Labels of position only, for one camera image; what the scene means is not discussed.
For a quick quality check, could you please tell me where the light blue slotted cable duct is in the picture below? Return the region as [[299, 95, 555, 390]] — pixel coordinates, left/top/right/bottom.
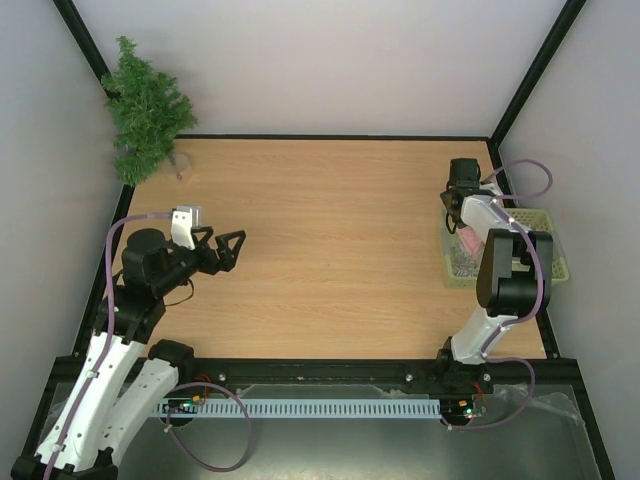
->
[[154, 398, 441, 419]]

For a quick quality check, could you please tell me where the green perforated plastic basket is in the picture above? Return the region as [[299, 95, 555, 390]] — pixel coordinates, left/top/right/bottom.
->
[[440, 208, 570, 289]]

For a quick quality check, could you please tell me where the black front mounting rail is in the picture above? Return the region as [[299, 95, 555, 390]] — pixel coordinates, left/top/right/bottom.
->
[[192, 357, 494, 389]]

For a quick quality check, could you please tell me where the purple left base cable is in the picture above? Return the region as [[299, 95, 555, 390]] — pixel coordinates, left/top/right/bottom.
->
[[163, 382, 253, 472]]

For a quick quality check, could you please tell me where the small green christmas tree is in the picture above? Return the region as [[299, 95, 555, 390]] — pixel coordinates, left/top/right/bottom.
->
[[101, 36, 197, 187]]

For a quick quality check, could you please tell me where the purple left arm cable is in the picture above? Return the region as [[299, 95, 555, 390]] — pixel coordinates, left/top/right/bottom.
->
[[43, 210, 174, 480]]

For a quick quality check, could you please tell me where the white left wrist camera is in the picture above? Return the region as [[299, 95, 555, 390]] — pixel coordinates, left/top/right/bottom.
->
[[170, 205, 202, 250]]

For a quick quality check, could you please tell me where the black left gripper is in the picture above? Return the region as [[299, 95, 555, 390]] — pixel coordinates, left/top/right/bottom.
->
[[155, 225, 247, 296]]

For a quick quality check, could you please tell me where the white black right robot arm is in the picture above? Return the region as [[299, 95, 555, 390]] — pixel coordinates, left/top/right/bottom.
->
[[434, 158, 554, 392]]

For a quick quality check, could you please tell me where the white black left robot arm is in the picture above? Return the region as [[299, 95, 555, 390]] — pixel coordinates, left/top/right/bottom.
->
[[11, 227, 246, 479]]

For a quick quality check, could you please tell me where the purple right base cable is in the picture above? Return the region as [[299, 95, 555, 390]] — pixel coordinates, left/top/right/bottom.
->
[[444, 355, 537, 433]]

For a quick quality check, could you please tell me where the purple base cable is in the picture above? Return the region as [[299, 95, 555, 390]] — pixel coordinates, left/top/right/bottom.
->
[[444, 355, 537, 433], [163, 382, 253, 472]]

